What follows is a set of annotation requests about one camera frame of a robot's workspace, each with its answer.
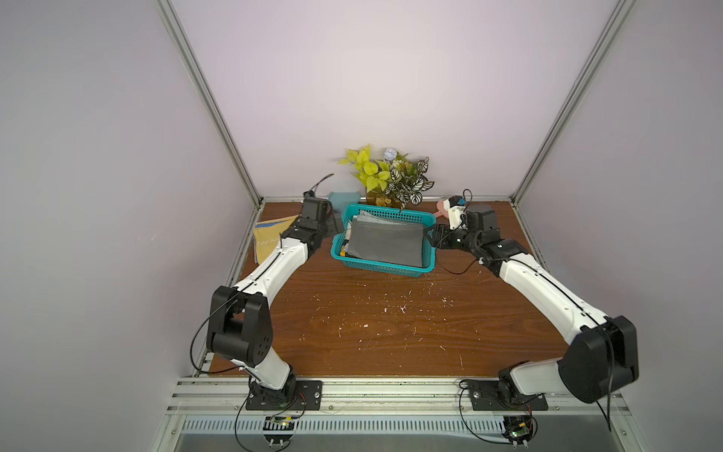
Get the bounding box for mustard zigzag pillowcase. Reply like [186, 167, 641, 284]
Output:
[253, 216, 297, 264]

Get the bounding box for plain grey pillowcase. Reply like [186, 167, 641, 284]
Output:
[345, 211, 425, 267]

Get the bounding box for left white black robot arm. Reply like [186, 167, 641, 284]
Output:
[206, 192, 336, 405]

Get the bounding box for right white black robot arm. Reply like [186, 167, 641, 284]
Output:
[430, 196, 639, 407]

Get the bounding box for teal plastic basket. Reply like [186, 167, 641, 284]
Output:
[331, 203, 436, 278]

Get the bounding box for teal dustpan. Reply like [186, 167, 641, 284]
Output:
[328, 192, 362, 213]

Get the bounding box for pink hand brush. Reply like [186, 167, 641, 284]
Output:
[434, 200, 450, 220]

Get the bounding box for artificial green plant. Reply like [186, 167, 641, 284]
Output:
[338, 144, 435, 210]

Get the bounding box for right circuit board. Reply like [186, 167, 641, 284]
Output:
[502, 414, 537, 448]

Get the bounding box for circuit board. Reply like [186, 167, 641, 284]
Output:
[262, 415, 297, 451]
[502, 414, 537, 448]

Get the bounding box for left circuit board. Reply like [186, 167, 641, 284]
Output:
[262, 415, 297, 451]

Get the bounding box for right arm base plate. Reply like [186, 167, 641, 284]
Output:
[461, 380, 549, 412]

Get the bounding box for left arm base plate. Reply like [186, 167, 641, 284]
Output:
[246, 380, 323, 412]

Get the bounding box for aluminium front rail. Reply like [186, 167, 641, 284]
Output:
[166, 378, 631, 416]

